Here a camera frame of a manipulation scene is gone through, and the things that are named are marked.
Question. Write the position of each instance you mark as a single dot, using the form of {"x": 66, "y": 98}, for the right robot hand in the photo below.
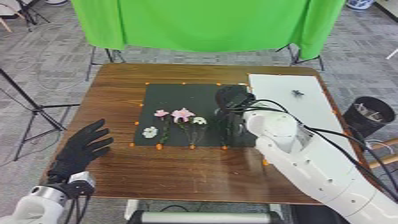
{"x": 233, "y": 97}

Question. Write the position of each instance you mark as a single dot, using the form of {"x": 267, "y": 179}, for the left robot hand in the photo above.
{"x": 81, "y": 150}

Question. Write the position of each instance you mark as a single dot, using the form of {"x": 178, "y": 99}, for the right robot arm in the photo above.
{"x": 308, "y": 166}

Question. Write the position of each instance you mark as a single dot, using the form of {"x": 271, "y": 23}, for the white sheet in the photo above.
{"x": 278, "y": 86}

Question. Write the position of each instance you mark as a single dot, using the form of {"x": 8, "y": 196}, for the white flower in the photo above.
{"x": 200, "y": 120}
{"x": 150, "y": 132}

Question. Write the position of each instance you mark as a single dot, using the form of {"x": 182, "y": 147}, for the dark mat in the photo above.
{"x": 178, "y": 96}

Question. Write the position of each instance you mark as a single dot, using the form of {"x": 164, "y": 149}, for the large pink flower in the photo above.
{"x": 182, "y": 115}

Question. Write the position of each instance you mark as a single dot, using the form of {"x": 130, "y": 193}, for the green sprig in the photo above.
{"x": 297, "y": 92}

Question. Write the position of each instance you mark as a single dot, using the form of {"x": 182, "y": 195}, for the small pink flower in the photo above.
{"x": 161, "y": 113}

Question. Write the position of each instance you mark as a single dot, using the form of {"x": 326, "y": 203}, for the black tripod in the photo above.
{"x": 36, "y": 111}

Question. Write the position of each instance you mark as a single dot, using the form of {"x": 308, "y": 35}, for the metal stand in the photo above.
{"x": 93, "y": 60}
{"x": 294, "y": 56}

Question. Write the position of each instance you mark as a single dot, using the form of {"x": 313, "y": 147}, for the black bin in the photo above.
{"x": 363, "y": 121}

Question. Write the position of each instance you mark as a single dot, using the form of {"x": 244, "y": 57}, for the pale grey bar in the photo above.
{"x": 201, "y": 218}

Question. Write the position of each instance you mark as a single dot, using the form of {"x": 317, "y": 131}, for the wooden chair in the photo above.
{"x": 384, "y": 161}

